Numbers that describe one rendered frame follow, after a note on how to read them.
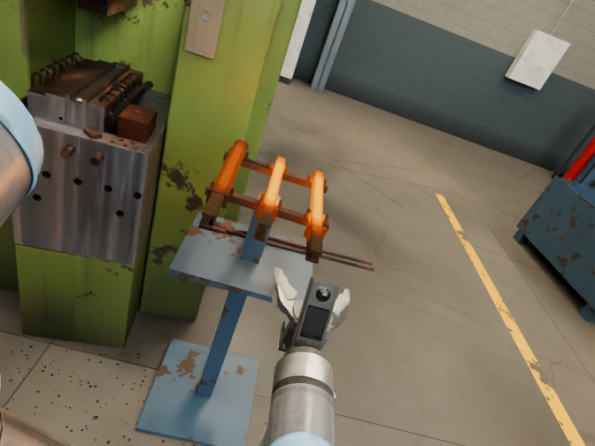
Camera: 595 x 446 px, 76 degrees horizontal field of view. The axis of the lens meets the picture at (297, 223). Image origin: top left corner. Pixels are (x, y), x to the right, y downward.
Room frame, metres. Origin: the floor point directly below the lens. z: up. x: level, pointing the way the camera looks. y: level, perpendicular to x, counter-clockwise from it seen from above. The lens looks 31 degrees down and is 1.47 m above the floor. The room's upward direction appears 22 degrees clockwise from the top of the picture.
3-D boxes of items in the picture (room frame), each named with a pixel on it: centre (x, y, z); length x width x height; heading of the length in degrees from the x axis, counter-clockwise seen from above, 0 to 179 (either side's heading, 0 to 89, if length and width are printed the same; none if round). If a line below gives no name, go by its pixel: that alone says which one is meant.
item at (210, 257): (0.91, 0.10, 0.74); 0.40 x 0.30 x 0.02; 99
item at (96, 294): (1.18, 0.74, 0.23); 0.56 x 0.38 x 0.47; 16
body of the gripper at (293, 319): (0.46, -0.09, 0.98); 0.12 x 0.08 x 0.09; 8
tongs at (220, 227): (1.03, -0.01, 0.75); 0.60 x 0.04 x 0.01; 103
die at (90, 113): (1.15, 0.79, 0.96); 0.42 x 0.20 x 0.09; 16
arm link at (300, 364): (0.38, -0.10, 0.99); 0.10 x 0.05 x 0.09; 98
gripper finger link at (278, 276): (0.54, -0.02, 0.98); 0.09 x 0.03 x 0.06; 44
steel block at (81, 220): (1.18, 0.74, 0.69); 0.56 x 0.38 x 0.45; 16
